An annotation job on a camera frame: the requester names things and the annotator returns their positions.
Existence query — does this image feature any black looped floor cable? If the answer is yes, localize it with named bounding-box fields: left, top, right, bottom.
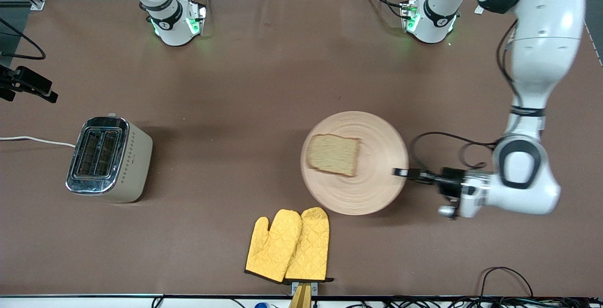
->
left=478, top=267, right=535, bottom=299

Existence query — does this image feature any grey metal bracket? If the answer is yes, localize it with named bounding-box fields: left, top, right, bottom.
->
left=291, top=281, right=319, bottom=295

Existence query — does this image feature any yellow quilted oven mitt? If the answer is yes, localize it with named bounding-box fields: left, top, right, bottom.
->
left=284, top=207, right=334, bottom=283
left=244, top=209, right=303, bottom=284

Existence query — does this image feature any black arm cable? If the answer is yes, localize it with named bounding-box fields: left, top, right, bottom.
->
left=496, top=18, right=521, bottom=106
left=409, top=131, right=501, bottom=173

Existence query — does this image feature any white toaster power cable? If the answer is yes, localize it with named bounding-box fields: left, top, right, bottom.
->
left=0, top=136, right=77, bottom=148

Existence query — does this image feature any round wooden plate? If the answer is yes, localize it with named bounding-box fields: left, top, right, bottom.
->
left=300, top=111, right=409, bottom=216

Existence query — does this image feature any slice of toast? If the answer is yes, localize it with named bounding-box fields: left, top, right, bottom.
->
left=306, top=134, right=361, bottom=178

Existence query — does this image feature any chrome beige two-slot toaster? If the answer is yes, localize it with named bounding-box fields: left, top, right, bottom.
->
left=65, top=113, right=154, bottom=203

